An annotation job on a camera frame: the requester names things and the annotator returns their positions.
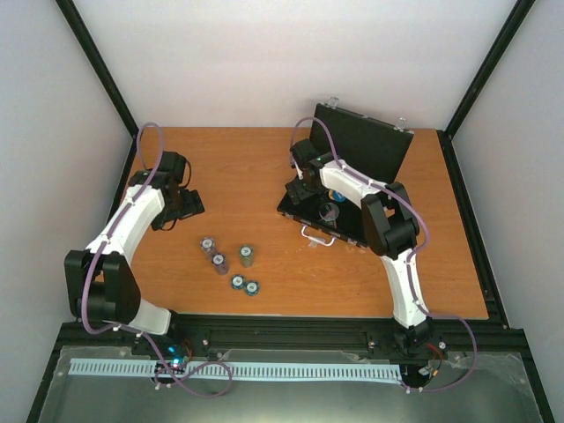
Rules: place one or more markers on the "right black frame post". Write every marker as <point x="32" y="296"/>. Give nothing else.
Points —
<point x="495" y="53"/>

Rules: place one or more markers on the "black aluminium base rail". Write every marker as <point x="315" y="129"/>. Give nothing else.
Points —
<point x="368" y="338"/>

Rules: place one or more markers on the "blue round blind button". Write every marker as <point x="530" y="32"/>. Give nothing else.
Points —
<point x="337" y="197"/>

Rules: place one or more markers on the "light blue cable duct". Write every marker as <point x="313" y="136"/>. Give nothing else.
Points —
<point x="240" y="371"/>

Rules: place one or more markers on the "black frame post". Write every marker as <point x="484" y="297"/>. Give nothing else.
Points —
<point x="495" y="53"/>
<point x="86" y="42"/>

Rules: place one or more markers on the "blue short stack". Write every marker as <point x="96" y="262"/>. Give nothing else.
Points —
<point x="238" y="282"/>
<point x="252" y="288"/>

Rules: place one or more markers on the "purple chip stack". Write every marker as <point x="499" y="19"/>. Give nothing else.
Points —
<point x="220" y="264"/>
<point x="207" y="245"/>

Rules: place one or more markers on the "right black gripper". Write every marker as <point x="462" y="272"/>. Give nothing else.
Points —
<point x="301" y="192"/>

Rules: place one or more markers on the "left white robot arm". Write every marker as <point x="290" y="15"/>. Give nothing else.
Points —
<point x="100" y="283"/>

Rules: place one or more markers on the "black poker set case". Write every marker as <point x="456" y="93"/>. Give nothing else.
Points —
<point x="377" y="149"/>

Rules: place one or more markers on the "clear round dealer button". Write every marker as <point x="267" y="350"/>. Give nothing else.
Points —
<point x="328" y="212"/>

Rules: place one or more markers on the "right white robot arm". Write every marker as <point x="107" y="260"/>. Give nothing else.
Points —
<point x="390" y="224"/>

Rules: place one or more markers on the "left black frame post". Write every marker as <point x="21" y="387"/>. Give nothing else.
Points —
<point x="86" y="42"/>

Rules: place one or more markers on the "green tall chip stack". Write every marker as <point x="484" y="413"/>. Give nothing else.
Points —
<point x="246" y="255"/>

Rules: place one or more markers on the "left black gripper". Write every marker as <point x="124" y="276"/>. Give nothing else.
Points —
<point x="193" y="205"/>

